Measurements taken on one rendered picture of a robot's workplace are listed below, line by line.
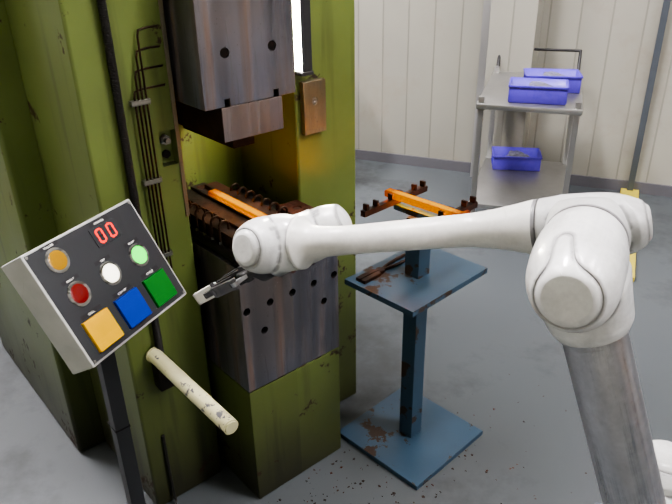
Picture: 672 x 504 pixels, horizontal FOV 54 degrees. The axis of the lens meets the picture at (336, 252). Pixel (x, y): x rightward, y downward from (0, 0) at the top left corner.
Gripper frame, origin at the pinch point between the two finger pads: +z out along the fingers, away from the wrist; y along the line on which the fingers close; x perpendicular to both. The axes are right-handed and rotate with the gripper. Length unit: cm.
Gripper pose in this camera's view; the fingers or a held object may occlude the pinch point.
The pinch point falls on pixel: (207, 293)
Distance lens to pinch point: 158.9
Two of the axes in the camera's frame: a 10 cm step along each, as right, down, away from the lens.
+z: -7.8, 4.0, 4.8
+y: 3.1, -4.2, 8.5
